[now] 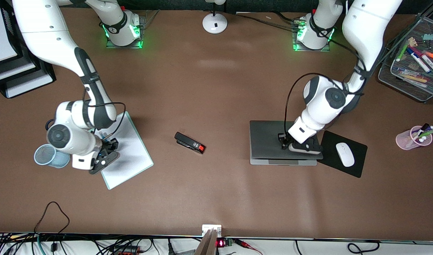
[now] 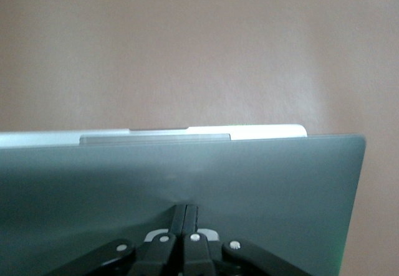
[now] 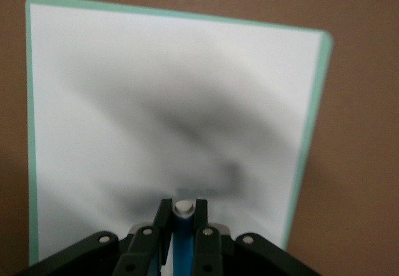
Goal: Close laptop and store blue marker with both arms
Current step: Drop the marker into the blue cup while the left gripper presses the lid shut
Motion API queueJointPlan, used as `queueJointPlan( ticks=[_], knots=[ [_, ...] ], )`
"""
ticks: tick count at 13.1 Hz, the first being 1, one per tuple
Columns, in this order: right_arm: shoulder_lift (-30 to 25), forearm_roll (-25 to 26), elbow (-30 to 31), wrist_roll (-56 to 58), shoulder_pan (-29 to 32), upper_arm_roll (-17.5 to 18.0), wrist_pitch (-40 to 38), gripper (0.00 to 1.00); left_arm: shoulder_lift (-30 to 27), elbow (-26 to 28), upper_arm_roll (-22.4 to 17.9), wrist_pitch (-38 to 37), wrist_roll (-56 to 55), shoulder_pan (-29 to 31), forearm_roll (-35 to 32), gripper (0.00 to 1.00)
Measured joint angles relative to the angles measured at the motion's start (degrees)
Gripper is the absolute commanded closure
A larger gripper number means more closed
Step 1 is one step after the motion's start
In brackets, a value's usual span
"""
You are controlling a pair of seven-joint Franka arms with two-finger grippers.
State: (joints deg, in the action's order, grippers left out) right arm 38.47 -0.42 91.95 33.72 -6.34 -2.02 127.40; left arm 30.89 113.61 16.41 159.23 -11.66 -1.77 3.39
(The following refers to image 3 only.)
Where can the blue marker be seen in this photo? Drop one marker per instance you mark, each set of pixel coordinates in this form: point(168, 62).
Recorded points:
point(182, 241)

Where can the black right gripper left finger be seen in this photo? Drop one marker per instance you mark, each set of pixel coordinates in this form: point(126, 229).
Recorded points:
point(140, 251)

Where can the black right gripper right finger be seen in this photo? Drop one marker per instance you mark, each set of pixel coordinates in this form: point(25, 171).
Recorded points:
point(212, 251)

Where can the green clipboard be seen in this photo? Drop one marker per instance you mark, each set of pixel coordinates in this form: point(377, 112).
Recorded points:
point(324, 70)

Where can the white paper sheet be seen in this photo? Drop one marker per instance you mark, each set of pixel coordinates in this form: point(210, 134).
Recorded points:
point(156, 70)

